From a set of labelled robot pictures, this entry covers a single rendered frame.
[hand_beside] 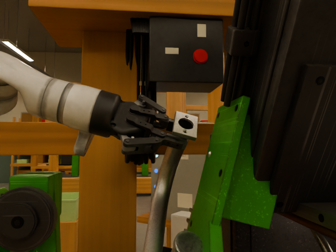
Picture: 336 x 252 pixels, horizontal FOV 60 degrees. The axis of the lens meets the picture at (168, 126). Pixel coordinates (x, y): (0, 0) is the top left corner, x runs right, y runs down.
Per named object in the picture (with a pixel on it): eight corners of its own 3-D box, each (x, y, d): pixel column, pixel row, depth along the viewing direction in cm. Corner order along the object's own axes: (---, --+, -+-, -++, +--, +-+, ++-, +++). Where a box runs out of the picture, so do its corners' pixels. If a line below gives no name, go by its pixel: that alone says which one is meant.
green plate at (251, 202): (265, 272, 36) (301, 112, 39) (202, 257, 36) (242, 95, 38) (234, 242, 48) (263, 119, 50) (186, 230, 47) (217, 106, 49)
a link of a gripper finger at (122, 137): (113, 134, 48) (126, 132, 49) (122, 155, 45) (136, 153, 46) (115, 124, 46) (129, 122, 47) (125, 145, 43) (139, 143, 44)
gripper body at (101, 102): (85, 108, 43) (146, 125, 44) (102, 78, 49) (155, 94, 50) (82, 143, 48) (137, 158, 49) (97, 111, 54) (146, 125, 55)
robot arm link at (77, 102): (99, 126, 57) (68, 117, 57) (106, 79, 50) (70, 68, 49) (84, 160, 50) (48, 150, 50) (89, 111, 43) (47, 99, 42)
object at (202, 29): (224, 82, 65) (223, 18, 66) (148, 81, 63) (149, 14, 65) (210, 93, 78) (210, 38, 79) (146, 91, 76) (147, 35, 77)
